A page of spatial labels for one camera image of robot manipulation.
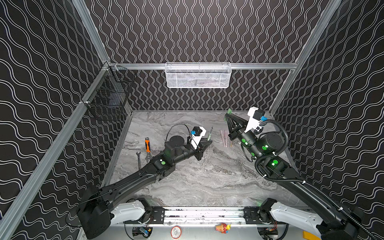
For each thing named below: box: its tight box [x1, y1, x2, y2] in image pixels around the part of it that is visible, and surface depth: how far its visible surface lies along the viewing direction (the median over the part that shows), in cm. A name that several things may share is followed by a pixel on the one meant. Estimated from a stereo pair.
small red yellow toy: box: [215, 222, 232, 234], surface depth 70 cm
